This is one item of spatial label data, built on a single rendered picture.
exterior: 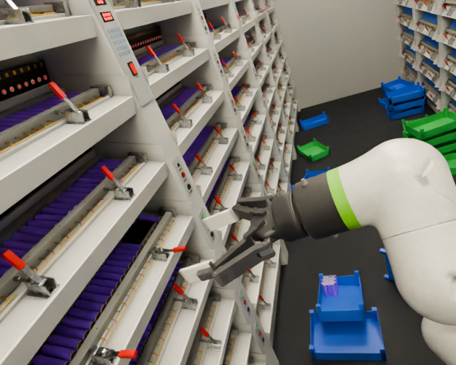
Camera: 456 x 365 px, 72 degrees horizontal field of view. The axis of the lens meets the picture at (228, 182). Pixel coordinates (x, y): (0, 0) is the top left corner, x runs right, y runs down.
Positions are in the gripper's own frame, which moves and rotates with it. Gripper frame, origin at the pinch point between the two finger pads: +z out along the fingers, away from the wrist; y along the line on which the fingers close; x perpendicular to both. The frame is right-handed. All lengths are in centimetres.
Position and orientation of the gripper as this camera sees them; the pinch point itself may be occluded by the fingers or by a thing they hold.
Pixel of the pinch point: (200, 246)
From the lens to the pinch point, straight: 59.3
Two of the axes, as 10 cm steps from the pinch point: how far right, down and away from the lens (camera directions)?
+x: -5.3, -7.7, -3.5
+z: -8.2, 3.6, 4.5
